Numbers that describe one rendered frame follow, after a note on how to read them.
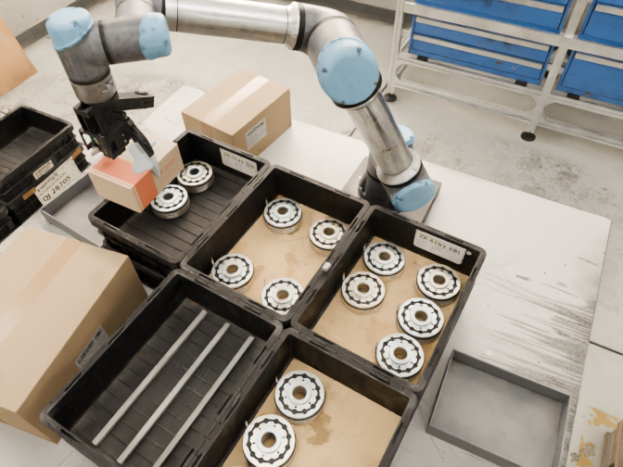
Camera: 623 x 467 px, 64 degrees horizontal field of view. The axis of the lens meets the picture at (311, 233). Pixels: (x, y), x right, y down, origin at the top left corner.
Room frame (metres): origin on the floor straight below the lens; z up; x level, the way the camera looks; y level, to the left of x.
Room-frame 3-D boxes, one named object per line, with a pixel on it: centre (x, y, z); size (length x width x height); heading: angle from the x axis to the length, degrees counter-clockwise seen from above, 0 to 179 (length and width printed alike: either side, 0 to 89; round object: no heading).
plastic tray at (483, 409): (0.39, -0.41, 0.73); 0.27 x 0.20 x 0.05; 63
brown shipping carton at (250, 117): (1.41, 0.24, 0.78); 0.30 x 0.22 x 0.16; 144
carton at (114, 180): (0.84, 0.39, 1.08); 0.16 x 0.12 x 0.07; 151
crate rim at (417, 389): (0.61, -0.18, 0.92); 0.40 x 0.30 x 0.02; 148
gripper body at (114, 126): (0.81, 0.40, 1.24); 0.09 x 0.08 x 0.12; 151
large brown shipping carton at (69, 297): (0.60, 0.65, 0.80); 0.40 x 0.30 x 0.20; 160
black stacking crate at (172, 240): (0.93, 0.33, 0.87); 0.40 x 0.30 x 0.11; 148
